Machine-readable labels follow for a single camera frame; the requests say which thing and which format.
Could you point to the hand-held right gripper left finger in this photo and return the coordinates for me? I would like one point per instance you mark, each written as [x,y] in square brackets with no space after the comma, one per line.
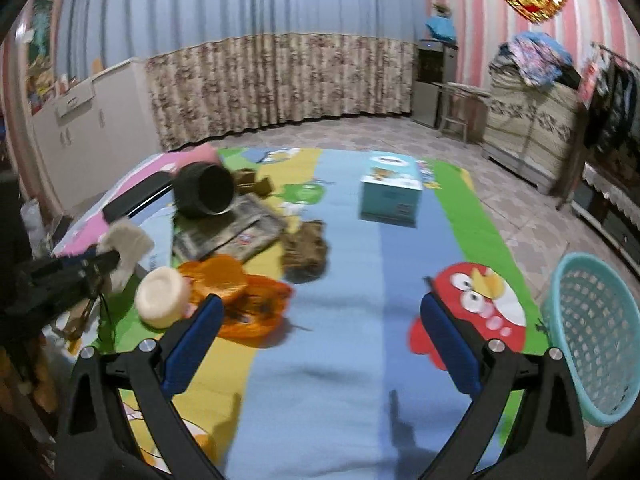
[192,345]

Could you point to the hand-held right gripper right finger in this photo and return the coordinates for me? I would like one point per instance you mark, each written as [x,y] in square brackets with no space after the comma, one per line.
[450,345]

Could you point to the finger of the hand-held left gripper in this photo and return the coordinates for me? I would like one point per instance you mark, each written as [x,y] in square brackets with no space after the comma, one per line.
[85,264]

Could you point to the white tissue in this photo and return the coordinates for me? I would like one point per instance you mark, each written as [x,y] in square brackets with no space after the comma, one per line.
[127,245]

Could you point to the cream round lid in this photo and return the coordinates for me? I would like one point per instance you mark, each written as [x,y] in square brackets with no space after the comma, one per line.
[159,297]

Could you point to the orange plastic bag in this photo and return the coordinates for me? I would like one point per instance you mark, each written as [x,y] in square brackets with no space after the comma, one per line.
[255,305]

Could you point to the teal plastic basket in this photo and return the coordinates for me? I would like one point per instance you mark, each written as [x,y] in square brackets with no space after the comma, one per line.
[595,330]

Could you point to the brown paper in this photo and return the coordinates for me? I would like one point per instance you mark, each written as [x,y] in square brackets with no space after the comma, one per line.
[304,250]

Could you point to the black flat case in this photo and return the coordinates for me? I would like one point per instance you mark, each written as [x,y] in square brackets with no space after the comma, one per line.
[135,195]

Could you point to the cartoon printed blanket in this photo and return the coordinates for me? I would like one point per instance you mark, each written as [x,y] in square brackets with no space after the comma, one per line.
[340,310]

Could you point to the black cup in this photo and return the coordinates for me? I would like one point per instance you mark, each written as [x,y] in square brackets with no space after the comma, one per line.
[200,190]

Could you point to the white cabinet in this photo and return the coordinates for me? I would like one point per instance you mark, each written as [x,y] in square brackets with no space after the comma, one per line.
[120,120]

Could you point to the light blue cardboard box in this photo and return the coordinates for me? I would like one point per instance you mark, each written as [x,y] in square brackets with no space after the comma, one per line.
[390,195]

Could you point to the low cabinet with lace cloth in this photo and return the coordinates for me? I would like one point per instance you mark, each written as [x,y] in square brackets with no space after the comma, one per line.
[610,210]

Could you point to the cloth-covered cabinet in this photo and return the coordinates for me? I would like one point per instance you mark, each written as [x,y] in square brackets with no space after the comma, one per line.
[530,125]

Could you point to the small round table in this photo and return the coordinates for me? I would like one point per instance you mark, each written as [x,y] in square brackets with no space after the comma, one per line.
[462,110]

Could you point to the grey water dispenser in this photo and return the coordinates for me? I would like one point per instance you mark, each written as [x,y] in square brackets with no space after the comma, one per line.
[430,85]

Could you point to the blue and floral curtain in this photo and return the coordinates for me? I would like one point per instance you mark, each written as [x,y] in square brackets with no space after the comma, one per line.
[250,35]

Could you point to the row of hanging clothes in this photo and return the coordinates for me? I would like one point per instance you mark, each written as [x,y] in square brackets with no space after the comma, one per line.
[615,105]

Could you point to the red hanging bag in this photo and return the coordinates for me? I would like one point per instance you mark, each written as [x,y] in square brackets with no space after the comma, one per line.
[587,82]

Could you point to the pile of folded clothes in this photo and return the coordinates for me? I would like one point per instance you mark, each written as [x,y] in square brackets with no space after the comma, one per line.
[537,57]

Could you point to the blue cloth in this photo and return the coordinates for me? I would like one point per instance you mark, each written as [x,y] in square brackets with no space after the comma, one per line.
[441,29]

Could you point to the metal clothes rack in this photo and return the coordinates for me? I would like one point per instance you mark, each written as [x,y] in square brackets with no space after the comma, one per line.
[620,60]

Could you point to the small potted plant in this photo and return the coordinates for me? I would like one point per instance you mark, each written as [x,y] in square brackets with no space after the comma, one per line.
[441,9]

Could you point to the wall poster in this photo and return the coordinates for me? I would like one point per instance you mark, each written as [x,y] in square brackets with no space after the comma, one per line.
[41,55]

